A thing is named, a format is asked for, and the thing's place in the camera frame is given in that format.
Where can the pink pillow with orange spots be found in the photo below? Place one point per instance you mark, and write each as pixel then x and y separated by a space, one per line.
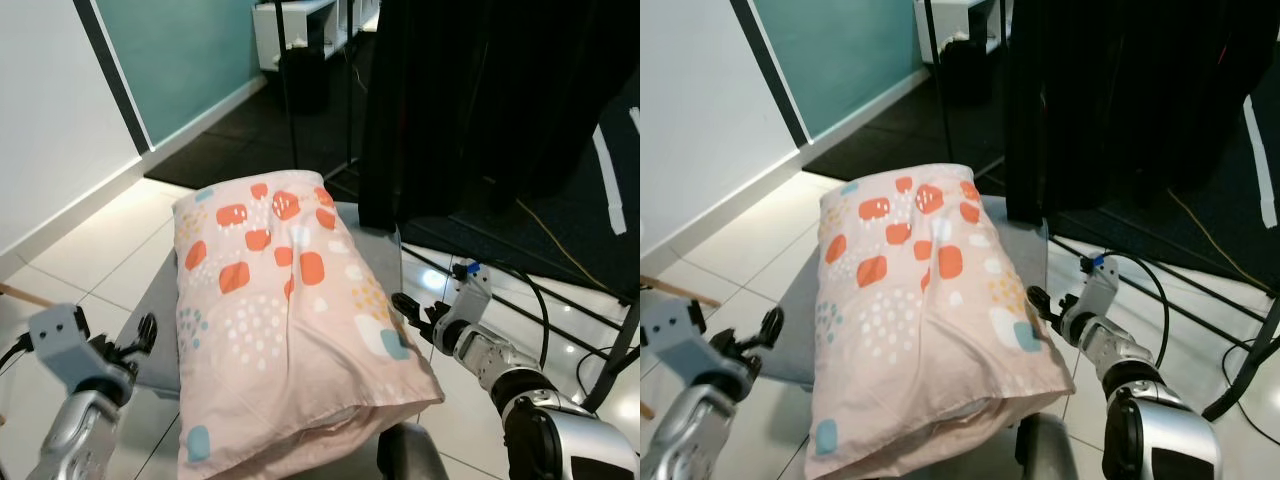
pixel 920 320
pixel 290 330

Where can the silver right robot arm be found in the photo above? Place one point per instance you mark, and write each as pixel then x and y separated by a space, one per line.
pixel 540 420
pixel 1150 410

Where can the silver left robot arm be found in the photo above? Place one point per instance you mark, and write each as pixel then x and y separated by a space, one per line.
pixel 80 430
pixel 690 430

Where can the wooden stick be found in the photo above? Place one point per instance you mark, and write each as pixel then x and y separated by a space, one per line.
pixel 680 290
pixel 22 295

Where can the thick black stand leg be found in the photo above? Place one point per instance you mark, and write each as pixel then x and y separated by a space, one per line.
pixel 612 355
pixel 1245 375

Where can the dark grey robot leg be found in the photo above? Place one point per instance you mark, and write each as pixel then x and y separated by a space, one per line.
pixel 410 455
pixel 1042 448

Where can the black hanging curtain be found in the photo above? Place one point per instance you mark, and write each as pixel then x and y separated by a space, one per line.
pixel 480 100
pixel 1120 100

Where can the black floor mat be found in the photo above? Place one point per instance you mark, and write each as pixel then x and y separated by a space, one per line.
pixel 890 130
pixel 240 140

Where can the white strip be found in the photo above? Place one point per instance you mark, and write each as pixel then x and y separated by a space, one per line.
pixel 1260 155
pixel 608 180

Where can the thin black stand pole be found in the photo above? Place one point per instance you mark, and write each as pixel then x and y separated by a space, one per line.
pixel 934 85
pixel 285 90

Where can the black bin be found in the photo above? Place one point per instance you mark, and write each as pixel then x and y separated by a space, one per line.
pixel 305 80
pixel 965 72

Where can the white shelf unit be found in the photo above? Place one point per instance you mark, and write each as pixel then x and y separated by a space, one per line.
pixel 945 25
pixel 285 30

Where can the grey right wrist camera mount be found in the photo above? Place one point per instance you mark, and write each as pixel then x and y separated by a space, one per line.
pixel 1098 290
pixel 470 300

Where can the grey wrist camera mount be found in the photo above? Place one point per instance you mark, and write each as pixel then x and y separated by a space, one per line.
pixel 680 335
pixel 62 345
pixel 1098 290
pixel 470 300

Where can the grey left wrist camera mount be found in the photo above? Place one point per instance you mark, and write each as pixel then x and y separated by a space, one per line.
pixel 62 345
pixel 680 335

